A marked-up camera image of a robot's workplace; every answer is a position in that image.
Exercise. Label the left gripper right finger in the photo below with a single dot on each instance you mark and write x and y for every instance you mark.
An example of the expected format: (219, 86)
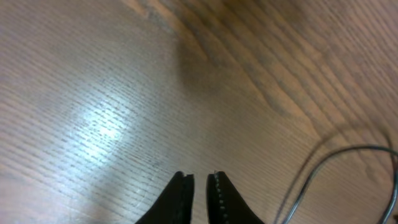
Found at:
(224, 203)

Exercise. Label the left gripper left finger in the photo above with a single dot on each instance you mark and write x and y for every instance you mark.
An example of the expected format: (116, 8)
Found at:
(174, 204)

